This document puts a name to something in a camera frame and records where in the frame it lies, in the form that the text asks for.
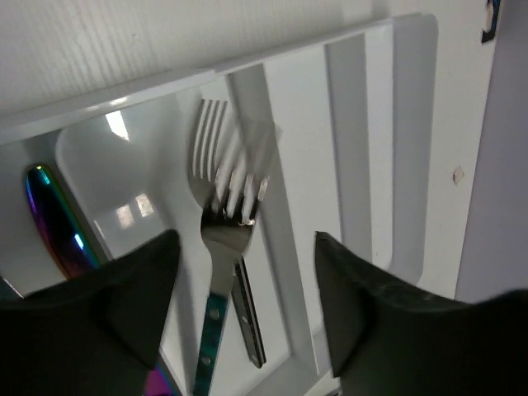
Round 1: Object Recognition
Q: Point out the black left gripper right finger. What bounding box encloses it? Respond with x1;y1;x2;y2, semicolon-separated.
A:
314;232;527;395

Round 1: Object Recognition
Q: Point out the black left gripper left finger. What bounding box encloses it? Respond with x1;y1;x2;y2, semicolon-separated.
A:
1;229;181;395

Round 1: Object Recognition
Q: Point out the knife with teal handle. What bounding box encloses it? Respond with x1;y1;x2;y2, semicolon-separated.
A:
190;98;255;396

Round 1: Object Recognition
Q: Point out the silver fork black handle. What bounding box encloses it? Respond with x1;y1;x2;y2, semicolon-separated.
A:
213;116;277;368

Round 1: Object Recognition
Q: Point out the iridescent rainbow knife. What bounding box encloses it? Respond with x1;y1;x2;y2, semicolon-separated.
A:
26;165;173;395

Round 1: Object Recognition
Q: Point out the small white scrap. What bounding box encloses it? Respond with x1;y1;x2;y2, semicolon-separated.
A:
452;166;464;186

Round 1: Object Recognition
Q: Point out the white divided cutlery tray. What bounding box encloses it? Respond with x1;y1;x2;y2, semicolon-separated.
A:
1;13;438;395

